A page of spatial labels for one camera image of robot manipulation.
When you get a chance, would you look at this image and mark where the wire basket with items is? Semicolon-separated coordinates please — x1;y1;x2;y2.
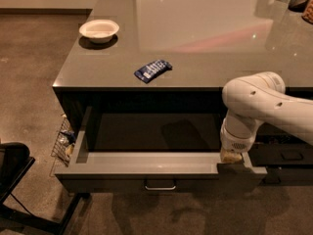
50;114;76;177

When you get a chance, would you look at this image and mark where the dark grey counter cabinet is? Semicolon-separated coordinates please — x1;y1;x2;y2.
52;0;313;189

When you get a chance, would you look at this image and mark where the white paper bowl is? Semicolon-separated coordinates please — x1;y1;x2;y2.
79;20;119;44

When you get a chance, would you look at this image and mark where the brown woven item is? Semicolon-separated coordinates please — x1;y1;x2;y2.
301;0;313;24

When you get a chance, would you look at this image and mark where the blue snack packet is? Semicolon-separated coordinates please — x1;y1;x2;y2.
134;60;172;83

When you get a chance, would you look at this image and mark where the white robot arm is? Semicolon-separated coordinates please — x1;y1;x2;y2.
220;71;313;164

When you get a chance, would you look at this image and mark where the grey drawer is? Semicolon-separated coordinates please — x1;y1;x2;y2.
262;166;313;186
248;144;313;166
56;107;267;193

